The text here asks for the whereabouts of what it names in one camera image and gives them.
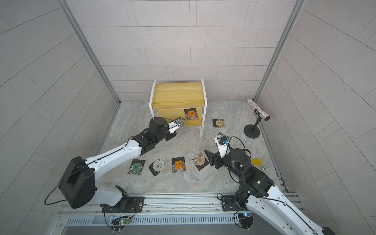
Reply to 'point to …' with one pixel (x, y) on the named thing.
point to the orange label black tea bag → (178, 163)
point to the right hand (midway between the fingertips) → (210, 148)
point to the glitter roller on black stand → (252, 131)
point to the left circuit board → (119, 223)
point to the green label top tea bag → (136, 166)
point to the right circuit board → (246, 220)
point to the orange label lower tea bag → (191, 113)
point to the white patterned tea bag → (157, 166)
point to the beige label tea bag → (219, 123)
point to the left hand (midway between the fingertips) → (177, 122)
